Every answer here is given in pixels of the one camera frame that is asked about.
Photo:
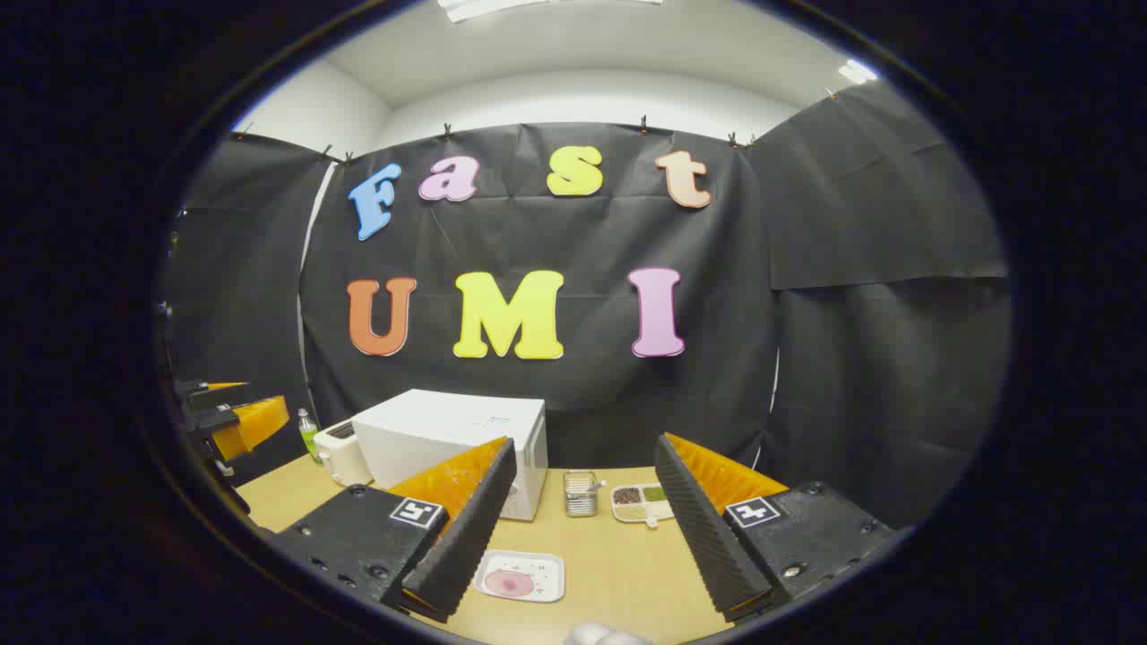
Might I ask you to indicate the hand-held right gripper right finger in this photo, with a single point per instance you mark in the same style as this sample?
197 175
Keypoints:
708 528

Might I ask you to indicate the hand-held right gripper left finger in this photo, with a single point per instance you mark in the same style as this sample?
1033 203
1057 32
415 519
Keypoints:
466 528

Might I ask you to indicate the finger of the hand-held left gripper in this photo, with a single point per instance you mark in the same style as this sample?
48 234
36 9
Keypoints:
197 391
251 425

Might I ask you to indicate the pink ham slice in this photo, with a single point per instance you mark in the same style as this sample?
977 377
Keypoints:
509 584

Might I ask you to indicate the white square plate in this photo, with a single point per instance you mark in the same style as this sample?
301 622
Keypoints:
542 566

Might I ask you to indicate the white microwave oven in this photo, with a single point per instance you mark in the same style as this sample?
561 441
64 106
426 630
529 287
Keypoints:
430 430

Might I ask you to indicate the green drink bottle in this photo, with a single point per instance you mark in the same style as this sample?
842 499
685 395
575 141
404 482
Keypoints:
309 439

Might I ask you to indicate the white divided bean tray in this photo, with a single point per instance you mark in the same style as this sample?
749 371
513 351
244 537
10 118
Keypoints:
641 502

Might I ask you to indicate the white toaster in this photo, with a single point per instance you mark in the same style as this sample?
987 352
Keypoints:
340 452

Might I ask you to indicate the small ceiling light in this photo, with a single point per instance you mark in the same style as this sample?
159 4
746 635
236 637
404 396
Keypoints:
857 71

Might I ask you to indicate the long ceiling light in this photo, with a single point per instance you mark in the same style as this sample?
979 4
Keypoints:
538 5

